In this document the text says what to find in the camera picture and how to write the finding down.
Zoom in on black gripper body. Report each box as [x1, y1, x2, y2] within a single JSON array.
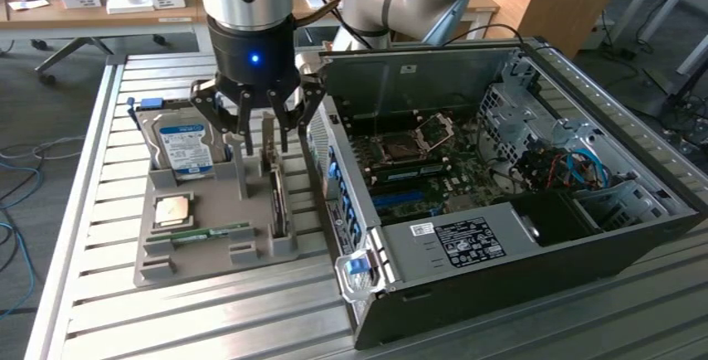
[[207, 17, 303, 98]]

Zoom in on green graphics card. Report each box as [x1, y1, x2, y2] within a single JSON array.
[[257, 110, 289, 239]]

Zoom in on hard disk with blue rails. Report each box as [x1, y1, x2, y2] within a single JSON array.
[[127, 95, 232, 181]]

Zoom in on CPU socket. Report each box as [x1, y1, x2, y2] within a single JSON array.
[[375, 131, 427, 162]]

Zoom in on metal socket cover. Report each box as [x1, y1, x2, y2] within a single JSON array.
[[413, 113, 457, 148]]

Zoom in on green RAM stick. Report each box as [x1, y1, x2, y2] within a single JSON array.
[[147, 221, 251, 241], [375, 163, 448, 185]]

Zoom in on grey parts rack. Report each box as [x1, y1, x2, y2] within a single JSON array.
[[133, 121, 301, 289]]

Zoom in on CPU chip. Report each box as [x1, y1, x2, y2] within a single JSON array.
[[152, 196, 195, 228]]

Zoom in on blue expansion slot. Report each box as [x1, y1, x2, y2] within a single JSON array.
[[371, 189, 428, 208]]

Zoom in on green motherboard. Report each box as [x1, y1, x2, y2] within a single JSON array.
[[348, 109, 532, 226]]

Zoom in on grey chipset heatsink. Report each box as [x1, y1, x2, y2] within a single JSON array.
[[445, 196, 477, 212]]

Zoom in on blue case latch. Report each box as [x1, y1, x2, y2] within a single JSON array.
[[343, 253, 371, 276]]

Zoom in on grey power supply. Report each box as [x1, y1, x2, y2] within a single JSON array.
[[380, 204, 541, 285]]

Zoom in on open black PC case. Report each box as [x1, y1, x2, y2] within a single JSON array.
[[296, 36, 708, 351]]

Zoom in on grey floor cable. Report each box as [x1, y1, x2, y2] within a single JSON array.
[[0, 134, 88, 161]]

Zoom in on blue disk wire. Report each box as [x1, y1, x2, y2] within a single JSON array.
[[567, 148, 613, 190]]

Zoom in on blue floor cable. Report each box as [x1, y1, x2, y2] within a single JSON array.
[[0, 163, 43, 319]]

